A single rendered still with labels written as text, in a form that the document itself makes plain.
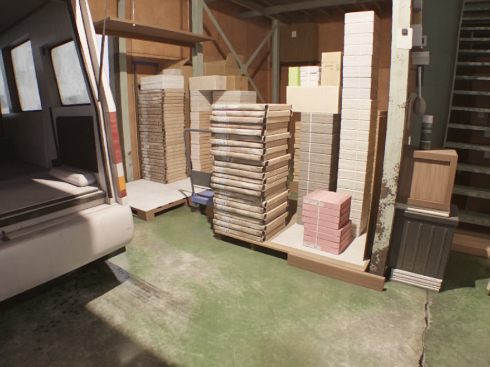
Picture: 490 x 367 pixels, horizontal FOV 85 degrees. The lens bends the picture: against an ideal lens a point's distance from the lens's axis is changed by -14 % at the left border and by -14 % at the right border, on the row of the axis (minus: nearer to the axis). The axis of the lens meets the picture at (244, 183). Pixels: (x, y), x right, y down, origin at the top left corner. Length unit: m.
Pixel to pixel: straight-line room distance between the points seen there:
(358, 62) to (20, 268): 2.38
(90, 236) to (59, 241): 0.17
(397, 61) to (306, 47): 4.53
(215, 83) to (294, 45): 2.90
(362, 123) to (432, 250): 1.00
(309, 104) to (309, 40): 3.93
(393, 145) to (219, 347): 1.43
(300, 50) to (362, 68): 4.07
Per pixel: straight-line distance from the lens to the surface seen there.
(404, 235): 2.10
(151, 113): 4.01
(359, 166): 2.40
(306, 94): 2.50
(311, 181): 2.55
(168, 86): 3.95
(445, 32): 2.82
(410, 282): 2.22
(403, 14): 1.94
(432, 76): 2.77
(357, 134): 2.38
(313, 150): 2.49
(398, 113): 1.88
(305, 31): 6.41
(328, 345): 1.65
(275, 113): 2.21
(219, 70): 4.88
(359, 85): 2.37
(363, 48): 2.39
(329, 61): 2.49
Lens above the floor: 1.12
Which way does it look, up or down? 15 degrees down
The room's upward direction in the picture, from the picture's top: straight up
